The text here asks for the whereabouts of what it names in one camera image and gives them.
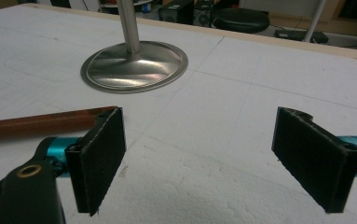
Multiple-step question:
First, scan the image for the metal stand with round base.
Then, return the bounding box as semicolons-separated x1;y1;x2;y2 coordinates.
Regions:
80;0;189;94

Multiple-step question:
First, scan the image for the brown wooden pencil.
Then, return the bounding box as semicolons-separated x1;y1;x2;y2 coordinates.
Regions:
0;105;119;140

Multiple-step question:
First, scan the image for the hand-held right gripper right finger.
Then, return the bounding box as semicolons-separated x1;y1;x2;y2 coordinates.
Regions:
271;106;357;215

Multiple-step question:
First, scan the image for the black speaker box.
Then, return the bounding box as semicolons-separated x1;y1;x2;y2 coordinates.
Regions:
158;0;195;25

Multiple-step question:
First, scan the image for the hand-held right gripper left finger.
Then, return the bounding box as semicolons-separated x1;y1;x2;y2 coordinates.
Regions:
37;106;127;217

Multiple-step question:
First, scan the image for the white metal pole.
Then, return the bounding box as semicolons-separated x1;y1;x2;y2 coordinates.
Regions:
302;0;327;43

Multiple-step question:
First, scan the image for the black flat box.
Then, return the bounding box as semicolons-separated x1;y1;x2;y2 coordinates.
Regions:
274;29;330;45

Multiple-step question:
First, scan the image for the black round stool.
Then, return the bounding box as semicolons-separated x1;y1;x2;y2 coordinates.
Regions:
212;7;270;35

